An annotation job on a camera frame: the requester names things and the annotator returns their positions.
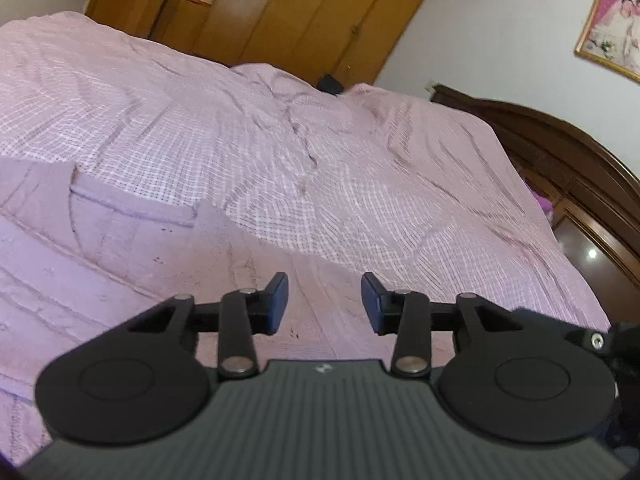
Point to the pink checked bed sheet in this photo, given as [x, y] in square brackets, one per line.
[310, 130]

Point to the wooden wardrobe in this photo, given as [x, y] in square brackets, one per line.
[300, 10]

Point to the gold framed wall photo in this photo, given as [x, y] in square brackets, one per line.
[616, 25]

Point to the pink knit sweater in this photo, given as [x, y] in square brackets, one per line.
[100, 260]

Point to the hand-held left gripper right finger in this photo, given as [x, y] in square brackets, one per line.
[370, 299]

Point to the dark wooden headboard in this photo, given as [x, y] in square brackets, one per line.
[575, 160]

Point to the purple cloth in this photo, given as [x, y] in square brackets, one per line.
[542, 202]

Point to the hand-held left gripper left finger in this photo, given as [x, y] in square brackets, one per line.
[280, 300]

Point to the small black object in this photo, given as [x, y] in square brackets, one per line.
[329, 83]

